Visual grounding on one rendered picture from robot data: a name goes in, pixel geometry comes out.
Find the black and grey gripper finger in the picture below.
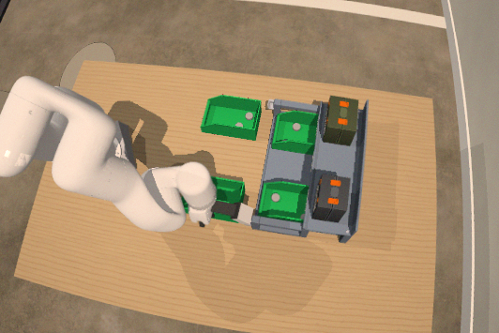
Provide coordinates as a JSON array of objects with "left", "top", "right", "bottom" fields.
[{"left": 199, "top": 213, "right": 215, "bottom": 227}]

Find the grey metal shelf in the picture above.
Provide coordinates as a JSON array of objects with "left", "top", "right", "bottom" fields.
[{"left": 246, "top": 98, "right": 369, "bottom": 243}]

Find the dark grey case with orange latches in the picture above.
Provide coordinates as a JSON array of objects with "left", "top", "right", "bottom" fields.
[{"left": 312, "top": 174, "right": 351, "bottom": 222}]

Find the green bin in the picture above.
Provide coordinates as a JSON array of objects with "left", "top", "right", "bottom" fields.
[
  {"left": 272, "top": 111, "right": 319, "bottom": 155},
  {"left": 258, "top": 181, "right": 309, "bottom": 223},
  {"left": 182, "top": 176, "right": 245, "bottom": 223},
  {"left": 202, "top": 95, "right": 262, "bottom": 141}
]

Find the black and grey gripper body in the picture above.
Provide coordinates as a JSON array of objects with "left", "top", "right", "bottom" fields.
[{"left": 189, "top": 204, "right": 213, "bottom": 225}]

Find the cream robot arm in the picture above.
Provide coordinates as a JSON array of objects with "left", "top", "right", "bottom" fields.
[{"left": 0, "top": 76, "right": 253, "bottom": 232}]

